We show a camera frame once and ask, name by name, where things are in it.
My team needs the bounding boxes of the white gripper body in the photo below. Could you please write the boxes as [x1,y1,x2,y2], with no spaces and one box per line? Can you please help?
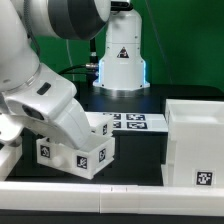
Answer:
[3,64,91,149]

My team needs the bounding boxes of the white drawer box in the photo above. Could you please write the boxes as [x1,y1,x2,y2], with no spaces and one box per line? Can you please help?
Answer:
[86,112,113,136]
[36,134,115,180]

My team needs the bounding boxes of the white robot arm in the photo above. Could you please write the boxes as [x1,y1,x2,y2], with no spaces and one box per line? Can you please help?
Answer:
[0,0,111,149]

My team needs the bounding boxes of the white drawer cabinet shell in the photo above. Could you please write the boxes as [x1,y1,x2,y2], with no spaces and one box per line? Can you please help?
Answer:
[161,99,224,188]

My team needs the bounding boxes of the grey and black cables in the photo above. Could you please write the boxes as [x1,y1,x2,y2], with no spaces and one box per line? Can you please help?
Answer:
[58,63,101,76]

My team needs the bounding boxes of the white left fence block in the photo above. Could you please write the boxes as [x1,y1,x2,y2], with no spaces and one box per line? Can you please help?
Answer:
[0,138,22,181]

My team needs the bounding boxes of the white front fence rail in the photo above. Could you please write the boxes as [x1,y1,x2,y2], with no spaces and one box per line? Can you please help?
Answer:
[0,181,224,217]

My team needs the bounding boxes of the white fiducial marker sheet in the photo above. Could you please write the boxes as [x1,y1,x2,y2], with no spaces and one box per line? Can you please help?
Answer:
[99,111,170,134]

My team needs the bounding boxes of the white front drawer box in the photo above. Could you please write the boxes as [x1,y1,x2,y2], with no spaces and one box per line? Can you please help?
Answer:
[36,134,115,180]

